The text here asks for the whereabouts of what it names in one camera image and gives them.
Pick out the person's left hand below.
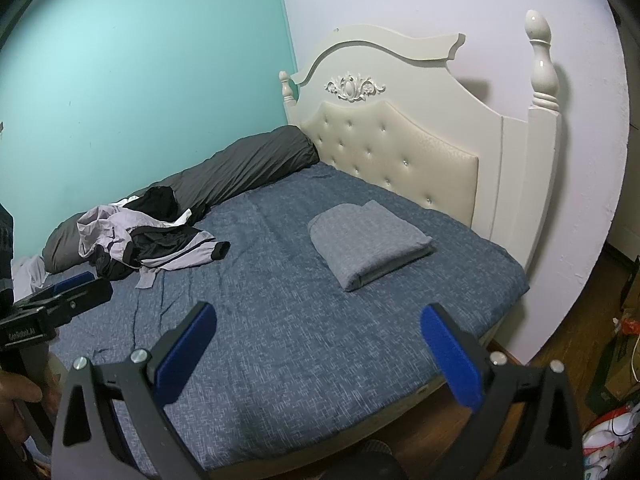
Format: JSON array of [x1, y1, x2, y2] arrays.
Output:
[[0, 369, 63, 443]]

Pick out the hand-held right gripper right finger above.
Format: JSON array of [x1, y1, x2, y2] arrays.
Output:
[[420, 303, 586, 480]]

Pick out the grey cloth strip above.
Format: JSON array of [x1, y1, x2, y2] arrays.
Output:
[[135, 266, 161, 291]]

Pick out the dark green cardboard box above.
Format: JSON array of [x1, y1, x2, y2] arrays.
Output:
[[585, 330, 640, 416]]

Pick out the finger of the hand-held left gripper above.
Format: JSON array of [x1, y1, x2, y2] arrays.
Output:
[[12, 271, 97, 311], [47, 278, 114, 328]]

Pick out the colourful packaging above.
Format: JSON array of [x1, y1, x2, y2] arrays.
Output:
[[582, 402, 636, 480]]

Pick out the light grey and black jacket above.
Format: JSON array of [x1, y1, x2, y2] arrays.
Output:
[[76, 204, 232, 281]]

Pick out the light grey blanket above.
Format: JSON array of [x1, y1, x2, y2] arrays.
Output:
[[11, 255, 48, 303]]

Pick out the cream tufted headboard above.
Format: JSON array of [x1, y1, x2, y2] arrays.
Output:
[[278, 10, 561, 273]]

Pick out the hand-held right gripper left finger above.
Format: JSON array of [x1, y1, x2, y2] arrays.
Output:
[[51, 301, 218, 480]]

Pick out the grey knit sweater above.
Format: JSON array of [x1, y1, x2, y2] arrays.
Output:
[[307, 200, 435, 293]]

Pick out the dark grey rolled duvet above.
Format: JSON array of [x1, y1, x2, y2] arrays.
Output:
[[42, 125, 321, 273]]

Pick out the black garment with white trim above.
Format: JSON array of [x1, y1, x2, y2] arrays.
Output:
[[120, 186, 196, 226]]

